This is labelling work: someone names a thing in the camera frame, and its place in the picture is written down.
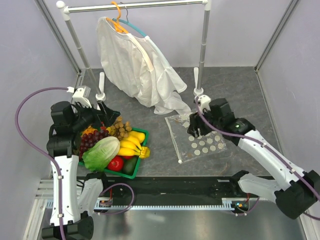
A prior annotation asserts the purple grape bunch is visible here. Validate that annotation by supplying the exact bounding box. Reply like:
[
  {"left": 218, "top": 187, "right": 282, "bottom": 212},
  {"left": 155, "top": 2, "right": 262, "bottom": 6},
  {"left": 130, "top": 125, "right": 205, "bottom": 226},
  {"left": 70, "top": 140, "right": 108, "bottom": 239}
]
[{"left": 79, "top": 128, "right": 109, "bottom": 158}]

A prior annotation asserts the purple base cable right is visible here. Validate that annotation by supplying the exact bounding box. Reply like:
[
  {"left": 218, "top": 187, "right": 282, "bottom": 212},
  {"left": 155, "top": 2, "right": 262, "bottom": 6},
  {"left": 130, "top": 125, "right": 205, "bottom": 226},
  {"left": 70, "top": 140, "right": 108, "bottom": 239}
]
[{"left": 231, "top": 196, "right": 261, "bottom": 217}]

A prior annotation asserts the silver clothes rack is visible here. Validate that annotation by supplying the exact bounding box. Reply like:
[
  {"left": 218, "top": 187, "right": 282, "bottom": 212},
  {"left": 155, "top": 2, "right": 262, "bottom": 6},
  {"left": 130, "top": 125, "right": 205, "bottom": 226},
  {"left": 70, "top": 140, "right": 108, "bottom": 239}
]
[{"left": 56, "top": 0, "right": 212, "bottom": 96}]

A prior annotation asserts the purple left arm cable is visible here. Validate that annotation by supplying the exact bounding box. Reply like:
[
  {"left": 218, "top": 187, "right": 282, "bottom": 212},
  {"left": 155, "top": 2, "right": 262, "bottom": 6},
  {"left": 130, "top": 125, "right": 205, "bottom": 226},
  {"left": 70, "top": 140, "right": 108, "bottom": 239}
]
[{"left": 14, "top": 86, "right": 76, "bottom": 240}]

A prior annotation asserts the yellow banana bunch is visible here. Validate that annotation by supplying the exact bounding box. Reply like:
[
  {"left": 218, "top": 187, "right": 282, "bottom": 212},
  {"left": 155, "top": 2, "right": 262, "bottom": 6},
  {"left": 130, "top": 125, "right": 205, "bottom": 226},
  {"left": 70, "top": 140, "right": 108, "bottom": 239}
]
[{"left": 117, "top": 131, "right": 151, "bottom": 159}]

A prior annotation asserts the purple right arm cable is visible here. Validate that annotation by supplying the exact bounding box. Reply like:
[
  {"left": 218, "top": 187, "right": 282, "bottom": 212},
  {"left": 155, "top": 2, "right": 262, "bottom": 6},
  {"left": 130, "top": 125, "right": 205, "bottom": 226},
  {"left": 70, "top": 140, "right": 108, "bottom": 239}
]
[{"left": 194, "top": 96, "right": 320, "bottom": 221}]

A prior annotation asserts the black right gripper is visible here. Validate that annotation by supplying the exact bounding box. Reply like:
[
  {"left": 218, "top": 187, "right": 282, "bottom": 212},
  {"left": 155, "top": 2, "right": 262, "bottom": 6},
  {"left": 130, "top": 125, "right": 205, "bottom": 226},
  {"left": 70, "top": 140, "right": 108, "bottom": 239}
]
[{"left": 187, "top": 105, "right": 223, "bottom": 138}]

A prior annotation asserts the dark green avocado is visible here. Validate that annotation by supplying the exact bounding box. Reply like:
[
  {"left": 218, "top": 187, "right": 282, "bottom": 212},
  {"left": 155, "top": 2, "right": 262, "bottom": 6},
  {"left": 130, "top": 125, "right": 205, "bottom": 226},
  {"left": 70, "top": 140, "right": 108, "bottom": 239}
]
[{"left": 122, "top": 156, "right": 139, "bottom": 176}]

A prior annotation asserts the brown longan bunch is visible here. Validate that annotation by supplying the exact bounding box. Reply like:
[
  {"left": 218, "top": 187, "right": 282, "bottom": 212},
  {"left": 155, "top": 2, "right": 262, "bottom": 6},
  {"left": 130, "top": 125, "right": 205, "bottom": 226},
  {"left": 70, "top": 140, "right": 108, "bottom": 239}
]
[{"left": 109, "top": 116, "right": 132, "bottom": 140}]

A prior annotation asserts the green plastic basket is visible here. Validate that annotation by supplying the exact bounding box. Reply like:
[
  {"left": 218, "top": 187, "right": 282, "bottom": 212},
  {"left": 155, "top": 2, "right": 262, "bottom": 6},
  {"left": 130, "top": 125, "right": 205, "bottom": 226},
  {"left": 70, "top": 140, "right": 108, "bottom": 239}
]
[{"left": 78, "top": 126, "right": 150, "bottom": 179}]

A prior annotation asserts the white hanging shirt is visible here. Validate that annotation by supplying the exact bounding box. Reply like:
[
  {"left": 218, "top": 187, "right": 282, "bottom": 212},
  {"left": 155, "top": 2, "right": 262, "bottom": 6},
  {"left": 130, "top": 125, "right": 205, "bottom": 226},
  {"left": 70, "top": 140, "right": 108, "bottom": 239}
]
[{"left": 96, "top": 17, "right": 191, "bottom": 115}]

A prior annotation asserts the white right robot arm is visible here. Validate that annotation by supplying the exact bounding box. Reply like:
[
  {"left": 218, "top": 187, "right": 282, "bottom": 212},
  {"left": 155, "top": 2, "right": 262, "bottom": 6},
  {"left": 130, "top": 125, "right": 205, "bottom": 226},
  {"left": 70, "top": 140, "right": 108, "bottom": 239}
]
[{"left": 187, "top": 95, "right": 320, "bottom": 220}]

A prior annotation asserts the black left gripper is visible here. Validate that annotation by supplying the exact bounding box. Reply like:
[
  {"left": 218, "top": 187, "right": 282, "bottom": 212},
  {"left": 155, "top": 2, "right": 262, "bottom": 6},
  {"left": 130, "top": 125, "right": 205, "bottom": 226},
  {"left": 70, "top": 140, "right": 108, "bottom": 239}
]
[{"left": 70, "top": 100, "right": 120, "bottom": 133}]

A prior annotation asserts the red tomato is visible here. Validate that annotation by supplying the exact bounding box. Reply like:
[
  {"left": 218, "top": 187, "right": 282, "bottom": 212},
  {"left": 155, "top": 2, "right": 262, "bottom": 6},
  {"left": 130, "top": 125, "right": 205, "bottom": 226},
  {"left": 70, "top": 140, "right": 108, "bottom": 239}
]
[{"left": 107, "top": 155, "right": 124, "bottom": 172}]

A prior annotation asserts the orange clothes hanger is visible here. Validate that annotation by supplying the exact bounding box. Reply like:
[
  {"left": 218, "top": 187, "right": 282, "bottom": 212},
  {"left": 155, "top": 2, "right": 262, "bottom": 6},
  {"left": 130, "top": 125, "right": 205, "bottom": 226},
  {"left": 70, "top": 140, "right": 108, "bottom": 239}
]
[{"left": 105, "top": 1, "right": 129, "bottom": 34}]

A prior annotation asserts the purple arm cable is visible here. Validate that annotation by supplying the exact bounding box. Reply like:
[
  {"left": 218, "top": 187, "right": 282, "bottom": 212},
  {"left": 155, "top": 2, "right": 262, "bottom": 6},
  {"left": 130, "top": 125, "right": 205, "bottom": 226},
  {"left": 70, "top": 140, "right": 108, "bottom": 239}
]
[
  {"left": 194, "top": 96, "right": 320, "bottom": 221},
  {"left": 14, "top": 86, "right": 76, "bottom": 240}
]

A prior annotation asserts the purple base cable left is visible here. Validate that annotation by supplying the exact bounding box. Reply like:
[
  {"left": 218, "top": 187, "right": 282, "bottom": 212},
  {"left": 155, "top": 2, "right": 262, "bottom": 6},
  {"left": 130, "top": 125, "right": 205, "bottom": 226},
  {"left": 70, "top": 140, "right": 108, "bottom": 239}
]
[{"left": 92, "top": 182, "right": 136, "bottom": 216}]

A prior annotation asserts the clear dotted zip top bag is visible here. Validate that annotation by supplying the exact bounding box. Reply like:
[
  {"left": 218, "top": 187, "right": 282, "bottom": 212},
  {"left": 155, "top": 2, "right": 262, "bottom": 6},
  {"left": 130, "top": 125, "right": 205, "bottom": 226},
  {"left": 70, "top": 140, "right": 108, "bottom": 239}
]
[{"left": 165, "top": 114, "right": 227, "bottom": 164}]

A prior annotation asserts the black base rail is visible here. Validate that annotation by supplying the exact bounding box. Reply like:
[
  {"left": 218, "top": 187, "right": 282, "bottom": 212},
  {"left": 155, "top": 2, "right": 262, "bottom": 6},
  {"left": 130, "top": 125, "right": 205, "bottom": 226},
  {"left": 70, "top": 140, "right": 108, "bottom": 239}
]
[{"left": 77, "top": 174, "right": 261, "bottom": 208}]

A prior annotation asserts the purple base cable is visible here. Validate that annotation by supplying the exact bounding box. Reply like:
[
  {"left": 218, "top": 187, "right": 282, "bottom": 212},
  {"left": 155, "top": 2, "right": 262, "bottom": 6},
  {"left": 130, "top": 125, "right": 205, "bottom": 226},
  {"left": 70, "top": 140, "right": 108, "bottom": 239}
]
[
  {"left": 92, "top": 182, "right": 136, "bottom": 216},
  {"left": 231, "top": 196, "right": 261, "bottom": 217}
]

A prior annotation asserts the orange fruit in basket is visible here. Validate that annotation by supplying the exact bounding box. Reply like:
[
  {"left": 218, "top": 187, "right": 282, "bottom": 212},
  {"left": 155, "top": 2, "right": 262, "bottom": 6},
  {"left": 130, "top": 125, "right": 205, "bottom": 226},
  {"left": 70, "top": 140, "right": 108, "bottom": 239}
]
[{"left": 82, "top": 126, "right": 98, "bottom": 135}]

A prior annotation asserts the grey slotted cable duct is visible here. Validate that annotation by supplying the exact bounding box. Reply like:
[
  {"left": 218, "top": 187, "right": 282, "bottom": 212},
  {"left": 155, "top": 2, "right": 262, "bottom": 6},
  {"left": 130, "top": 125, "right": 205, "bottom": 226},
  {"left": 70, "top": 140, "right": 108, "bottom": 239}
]
[{"left": 46, "top": 198, "right": 258, "bottom": 211}]

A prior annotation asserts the teal clothes hanger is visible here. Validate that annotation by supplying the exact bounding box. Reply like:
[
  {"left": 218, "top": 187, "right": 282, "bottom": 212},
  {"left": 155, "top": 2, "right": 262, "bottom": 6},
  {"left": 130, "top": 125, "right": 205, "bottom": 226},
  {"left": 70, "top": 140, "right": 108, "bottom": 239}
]
[{"left": 119, "top": 19, "right": 148, "bottom": 38}]

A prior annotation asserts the green lettuce head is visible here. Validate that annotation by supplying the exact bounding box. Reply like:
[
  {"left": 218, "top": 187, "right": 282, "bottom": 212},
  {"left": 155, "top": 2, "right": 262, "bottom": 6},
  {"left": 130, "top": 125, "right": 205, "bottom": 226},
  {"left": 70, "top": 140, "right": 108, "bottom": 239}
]
[{"left": 82, "top": 136, "right": 120, "bottom": 172}]

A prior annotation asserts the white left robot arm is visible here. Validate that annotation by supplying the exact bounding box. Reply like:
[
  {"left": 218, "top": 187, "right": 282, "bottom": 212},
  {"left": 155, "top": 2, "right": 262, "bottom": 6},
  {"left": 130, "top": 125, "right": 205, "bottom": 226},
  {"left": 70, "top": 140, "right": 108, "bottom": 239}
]
[{"left": 41, "top": 101, "right": 120, "bottom": 240}]

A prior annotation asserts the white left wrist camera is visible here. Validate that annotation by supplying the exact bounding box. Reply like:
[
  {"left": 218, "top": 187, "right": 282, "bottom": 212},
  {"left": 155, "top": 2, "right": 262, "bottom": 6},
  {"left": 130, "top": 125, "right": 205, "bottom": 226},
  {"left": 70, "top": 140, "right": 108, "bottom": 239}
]
[{"left": 67, "top": 85, "right": 92, "bottom": 108}]

